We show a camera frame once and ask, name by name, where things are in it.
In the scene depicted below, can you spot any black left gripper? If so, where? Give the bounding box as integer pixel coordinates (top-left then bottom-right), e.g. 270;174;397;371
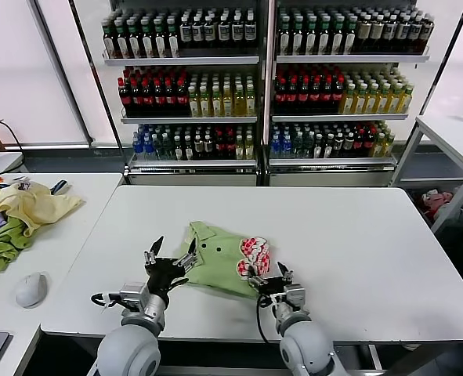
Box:
143;235;198;301

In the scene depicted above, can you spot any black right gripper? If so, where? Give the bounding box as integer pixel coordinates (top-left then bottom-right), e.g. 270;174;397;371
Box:
247;261;294;303

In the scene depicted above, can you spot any green polo shirt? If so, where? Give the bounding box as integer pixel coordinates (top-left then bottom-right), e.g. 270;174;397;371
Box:
175;221;273;301

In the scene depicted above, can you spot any blue white striped item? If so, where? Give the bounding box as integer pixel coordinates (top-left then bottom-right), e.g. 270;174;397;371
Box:
49;179;74;196

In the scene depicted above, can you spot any white computer mouse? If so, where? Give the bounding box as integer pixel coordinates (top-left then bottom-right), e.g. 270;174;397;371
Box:
14;272;51;309

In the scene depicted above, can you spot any pale yellow garment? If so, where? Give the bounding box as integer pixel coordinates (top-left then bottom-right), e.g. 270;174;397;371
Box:
0;180;87;238

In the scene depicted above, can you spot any crumpled green garment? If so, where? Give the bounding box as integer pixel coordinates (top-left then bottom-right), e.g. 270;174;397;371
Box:
0;217;34;277

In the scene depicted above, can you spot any pink cloth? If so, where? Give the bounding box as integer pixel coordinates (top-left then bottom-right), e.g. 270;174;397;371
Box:
421;189;458;220

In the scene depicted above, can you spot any black laundry basket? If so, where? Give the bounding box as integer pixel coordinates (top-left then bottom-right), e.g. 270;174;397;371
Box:
409;187;463;259

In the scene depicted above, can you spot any metal beverage shelving unit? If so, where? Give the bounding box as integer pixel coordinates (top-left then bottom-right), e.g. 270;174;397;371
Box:
262;0;463;188
70;0;272;187

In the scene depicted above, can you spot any green-cap dark tea bottle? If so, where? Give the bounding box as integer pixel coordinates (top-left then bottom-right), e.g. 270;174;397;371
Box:
344;19;358;56
166;18;180;59
154;19;168;60
291;19;305;56
103;19;117;60
128;19;142;60
277;19;291;56
141;19;155;60
331;19;345;56
318;19;332;56
115;19;129;60
305;19;318;56

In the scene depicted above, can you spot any white-cap blue-label bottle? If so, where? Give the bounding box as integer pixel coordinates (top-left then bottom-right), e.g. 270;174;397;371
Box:
179;14;194;50
204;14;218;50
192;14;205;50
244;14;257;50
217;14;231;50
231;14;245;50

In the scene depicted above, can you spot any white-cap beige-label bottle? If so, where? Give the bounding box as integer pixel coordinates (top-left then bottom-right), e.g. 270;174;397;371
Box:
371;15;385;54
421;15;436;54
396;15;411;54
409;15;423;54
357;15;372;54
383;15;397;54

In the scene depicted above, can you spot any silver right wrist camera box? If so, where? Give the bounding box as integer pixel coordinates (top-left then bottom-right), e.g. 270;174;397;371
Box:
284;284;308;311

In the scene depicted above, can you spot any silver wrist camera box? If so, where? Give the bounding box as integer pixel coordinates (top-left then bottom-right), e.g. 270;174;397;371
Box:
284;284;308;311
119;282;150;311

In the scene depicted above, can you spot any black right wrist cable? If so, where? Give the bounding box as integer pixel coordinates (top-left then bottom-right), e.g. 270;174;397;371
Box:
255;294;281;345

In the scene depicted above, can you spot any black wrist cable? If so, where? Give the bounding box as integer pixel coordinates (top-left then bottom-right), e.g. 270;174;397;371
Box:
90;291;123;315
255;294;281;345

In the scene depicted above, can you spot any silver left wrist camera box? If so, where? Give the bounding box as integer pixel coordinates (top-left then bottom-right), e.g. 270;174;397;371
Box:
119;282;150;311

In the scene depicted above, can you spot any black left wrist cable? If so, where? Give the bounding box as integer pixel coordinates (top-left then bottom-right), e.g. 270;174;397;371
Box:
90;291;123;315

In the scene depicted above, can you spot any thin black power cable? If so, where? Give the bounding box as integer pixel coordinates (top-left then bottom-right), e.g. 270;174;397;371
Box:
0;120;31;173

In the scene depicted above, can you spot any slanted grey metal post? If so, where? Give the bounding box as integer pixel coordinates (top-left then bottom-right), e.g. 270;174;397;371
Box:
29;0;97;149

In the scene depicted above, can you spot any white metal-frame side table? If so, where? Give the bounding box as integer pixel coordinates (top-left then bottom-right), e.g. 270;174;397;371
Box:
389;113;463;236

